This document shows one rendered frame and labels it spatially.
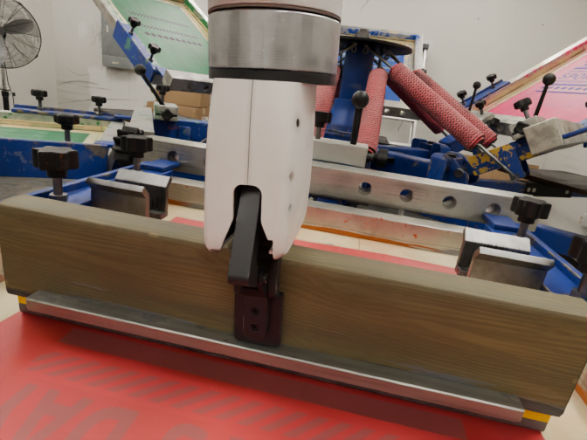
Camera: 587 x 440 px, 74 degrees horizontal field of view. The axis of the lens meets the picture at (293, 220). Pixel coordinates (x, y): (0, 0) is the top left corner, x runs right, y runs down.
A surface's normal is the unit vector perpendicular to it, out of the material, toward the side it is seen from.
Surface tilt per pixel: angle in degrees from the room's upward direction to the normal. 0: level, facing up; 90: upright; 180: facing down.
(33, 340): 0
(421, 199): 90
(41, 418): 0
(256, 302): 91
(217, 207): 89
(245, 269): 62
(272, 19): 90
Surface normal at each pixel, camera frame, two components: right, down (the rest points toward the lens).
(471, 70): -0.18, 0.29
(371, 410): 0.13, -0.94
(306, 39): 0.48, 0.30
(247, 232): -0.13, -0.18
